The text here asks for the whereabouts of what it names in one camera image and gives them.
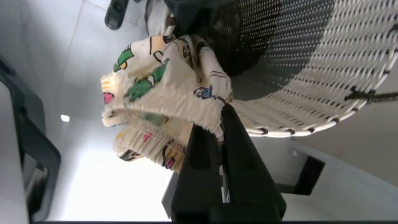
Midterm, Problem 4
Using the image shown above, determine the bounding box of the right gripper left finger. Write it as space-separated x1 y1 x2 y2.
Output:
170 123 223 222

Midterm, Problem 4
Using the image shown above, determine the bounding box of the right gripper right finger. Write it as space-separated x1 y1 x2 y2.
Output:
220 103 287 222

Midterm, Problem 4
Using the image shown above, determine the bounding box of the cream printed garment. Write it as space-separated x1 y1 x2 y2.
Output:
100 33 234 174

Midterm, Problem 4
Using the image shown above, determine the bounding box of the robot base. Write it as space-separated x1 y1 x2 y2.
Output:
0 55 62 223

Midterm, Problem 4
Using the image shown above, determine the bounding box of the white laundry basket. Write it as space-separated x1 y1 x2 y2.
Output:
144 0 398 138

